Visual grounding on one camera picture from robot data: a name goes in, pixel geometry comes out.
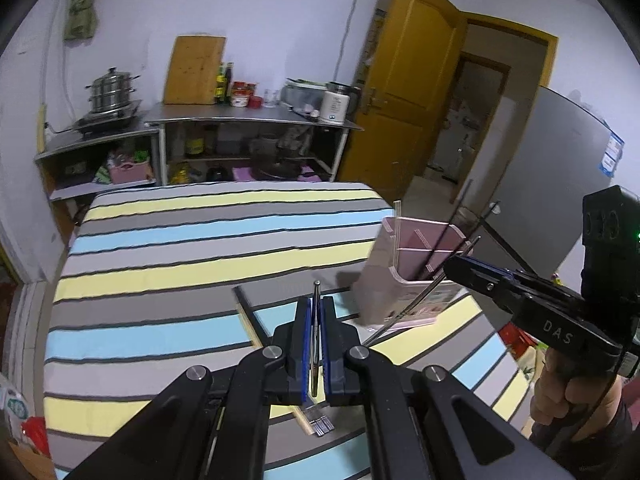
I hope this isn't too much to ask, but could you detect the bamboo cutting board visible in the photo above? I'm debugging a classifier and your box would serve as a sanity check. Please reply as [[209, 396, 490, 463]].
[[164, 35, 227, 106]]

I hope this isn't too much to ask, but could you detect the small pink storage basket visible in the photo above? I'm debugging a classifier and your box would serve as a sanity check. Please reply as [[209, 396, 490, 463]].
[[107, 156, 154, 185]]

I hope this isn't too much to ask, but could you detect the white plastic bag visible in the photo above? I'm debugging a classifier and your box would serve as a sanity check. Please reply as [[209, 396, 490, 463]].
[[0, 374, 32, 437]]

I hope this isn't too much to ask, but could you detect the low steel kitchen counter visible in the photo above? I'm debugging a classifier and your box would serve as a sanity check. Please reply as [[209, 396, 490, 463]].
[[34, 125, 164, 202]]

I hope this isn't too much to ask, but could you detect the person's right hand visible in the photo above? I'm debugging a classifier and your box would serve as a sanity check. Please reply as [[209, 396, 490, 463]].
[[530, 346, 626, 441]]

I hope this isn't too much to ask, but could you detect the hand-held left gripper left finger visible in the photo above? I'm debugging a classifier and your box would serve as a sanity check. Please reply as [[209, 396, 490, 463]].
[[65, 296, 314, 480]]

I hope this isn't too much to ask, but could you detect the pink plastic utensil basket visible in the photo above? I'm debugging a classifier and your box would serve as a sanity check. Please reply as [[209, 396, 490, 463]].
[[352, 216, 476, 332]]

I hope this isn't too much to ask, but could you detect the black wall cable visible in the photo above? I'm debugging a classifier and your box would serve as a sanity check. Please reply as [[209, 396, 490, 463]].
[[335, 0, 364, 82]]

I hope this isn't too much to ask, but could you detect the yellow wooden door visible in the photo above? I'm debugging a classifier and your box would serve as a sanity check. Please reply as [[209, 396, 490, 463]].
[[340, 0, 469, 197]]

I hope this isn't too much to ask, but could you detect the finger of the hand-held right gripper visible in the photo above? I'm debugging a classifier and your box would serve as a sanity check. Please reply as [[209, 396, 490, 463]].
[[474, 257, 567, 291], [442, 255, 532, 314]]

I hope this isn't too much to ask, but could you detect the striped tablecloth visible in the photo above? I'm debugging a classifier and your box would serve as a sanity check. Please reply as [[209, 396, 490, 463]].
[[42, 181, 533, 480]]

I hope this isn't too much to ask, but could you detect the steel steamer pot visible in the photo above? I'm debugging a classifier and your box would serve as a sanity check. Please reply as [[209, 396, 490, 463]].
[[85, 66, 141, 113]]

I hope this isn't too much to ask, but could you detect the yellow-labelled plastic bottle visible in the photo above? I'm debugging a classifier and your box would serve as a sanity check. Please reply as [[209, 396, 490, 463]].
[[184, 127, 206, 157]]

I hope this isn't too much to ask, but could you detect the grey refrigerator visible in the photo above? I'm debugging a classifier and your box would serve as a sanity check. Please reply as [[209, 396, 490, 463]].
[[452, 85, 627, 283]]

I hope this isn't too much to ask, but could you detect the red-lidded jar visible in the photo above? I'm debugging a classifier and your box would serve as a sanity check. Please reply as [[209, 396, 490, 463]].
[[230, 81, 254, 108]]

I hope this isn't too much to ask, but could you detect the person's right forearm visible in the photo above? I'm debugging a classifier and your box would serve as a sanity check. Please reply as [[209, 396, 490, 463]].
[[529, 390, 640, 480]]

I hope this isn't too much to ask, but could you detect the beige wooden chopstick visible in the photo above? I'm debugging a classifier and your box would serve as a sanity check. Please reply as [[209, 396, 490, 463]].
[[233, 286, 311, 433]]

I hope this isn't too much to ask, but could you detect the red cardboard box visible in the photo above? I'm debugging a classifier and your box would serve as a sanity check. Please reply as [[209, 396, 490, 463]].
[[499, 321, 537, 362]]

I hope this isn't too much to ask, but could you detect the yellow door frame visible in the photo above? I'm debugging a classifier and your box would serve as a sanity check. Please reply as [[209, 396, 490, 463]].
[[464, 11, 559, 197]]

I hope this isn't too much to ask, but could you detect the tall steel kitchen counter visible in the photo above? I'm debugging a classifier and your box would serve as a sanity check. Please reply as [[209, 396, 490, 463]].
[[142, 102, 365, 186]]

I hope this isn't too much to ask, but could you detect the grey storage container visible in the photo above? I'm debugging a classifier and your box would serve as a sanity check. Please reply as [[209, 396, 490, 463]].
[[281, 78, 327, 107]]

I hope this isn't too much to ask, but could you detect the dark cooking pan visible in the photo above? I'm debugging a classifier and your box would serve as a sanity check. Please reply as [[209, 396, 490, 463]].
[[249, 156, 307, 182]]

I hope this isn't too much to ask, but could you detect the white electric kettle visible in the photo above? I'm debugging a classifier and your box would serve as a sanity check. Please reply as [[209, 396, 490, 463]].
[[320, 82, 361, 126]]

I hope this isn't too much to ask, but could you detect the black induction cooker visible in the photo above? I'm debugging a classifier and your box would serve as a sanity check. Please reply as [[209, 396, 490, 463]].
[[72, 100, 144, 137]]

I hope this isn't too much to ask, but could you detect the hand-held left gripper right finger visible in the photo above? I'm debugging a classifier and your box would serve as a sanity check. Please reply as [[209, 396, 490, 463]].
[[322, 296, 576, 480]]

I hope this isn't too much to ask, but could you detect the steel chopstick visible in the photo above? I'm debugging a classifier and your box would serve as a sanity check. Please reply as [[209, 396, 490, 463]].
[[312, 281, 322, 398], [364, 236, 482, 348]]

